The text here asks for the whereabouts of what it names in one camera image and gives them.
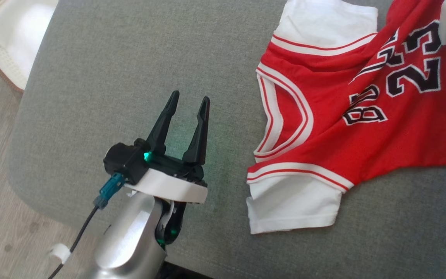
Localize white cable clip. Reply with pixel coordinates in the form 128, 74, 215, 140
48, 243, 71, 265

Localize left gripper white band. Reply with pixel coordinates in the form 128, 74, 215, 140
124, 91, 211, 204

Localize red basketball jersey white sleeves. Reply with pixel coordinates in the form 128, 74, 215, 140
246, 0, 446, 235

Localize large grey sofa seat cushion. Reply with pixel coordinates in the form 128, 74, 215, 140
7, 0, 446, 279

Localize left black cable blue connector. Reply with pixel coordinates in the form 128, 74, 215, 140
47, 173, 126, 279

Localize white laundry basket brown rim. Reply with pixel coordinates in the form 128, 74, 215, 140
0, 0, 59, 93

